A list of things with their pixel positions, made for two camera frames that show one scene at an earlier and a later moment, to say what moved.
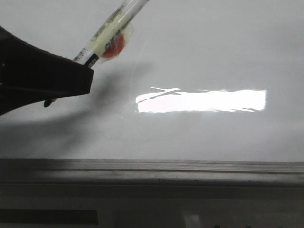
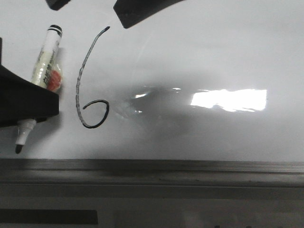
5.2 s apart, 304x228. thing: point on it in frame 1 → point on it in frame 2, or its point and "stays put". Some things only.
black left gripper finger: x=29 y=75 → x=22 y=100
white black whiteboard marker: x=112 y=39 → x=47 y=72
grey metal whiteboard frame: x=64 y=171 stays put
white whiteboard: x=204 y=80 stays put
